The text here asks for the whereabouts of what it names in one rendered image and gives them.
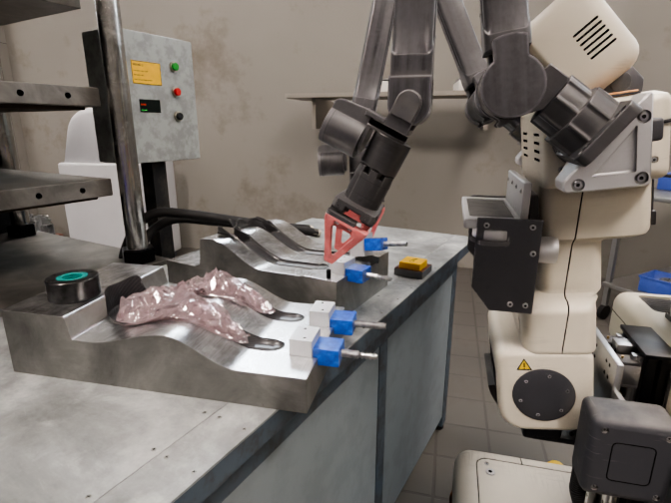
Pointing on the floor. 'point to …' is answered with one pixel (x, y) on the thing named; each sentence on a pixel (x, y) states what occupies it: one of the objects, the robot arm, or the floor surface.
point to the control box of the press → (151, 113)
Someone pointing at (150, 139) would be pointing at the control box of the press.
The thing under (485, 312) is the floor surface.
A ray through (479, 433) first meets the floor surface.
